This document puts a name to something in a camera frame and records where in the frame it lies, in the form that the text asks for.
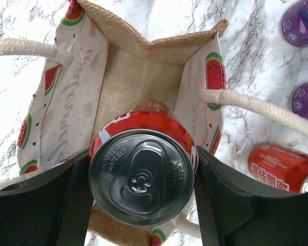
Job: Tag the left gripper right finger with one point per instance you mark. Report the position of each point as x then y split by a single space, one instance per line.
234 209

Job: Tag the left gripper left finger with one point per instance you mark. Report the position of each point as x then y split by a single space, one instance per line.
52 208

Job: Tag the red cola can front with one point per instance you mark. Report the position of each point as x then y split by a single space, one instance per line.
143 165

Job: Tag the red cola can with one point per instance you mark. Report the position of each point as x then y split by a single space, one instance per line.
143 165
279 167

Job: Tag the watermelon canvas tote bag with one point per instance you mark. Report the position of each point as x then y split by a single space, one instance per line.
98 66

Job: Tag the red cola can rear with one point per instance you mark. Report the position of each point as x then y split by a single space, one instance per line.
279 167

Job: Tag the purple can near centre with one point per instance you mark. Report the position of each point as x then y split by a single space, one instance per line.
299 101

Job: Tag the purple can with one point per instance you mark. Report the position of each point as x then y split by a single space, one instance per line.
299 101
294 24

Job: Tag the purple can near right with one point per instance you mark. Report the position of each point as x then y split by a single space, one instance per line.
294 24

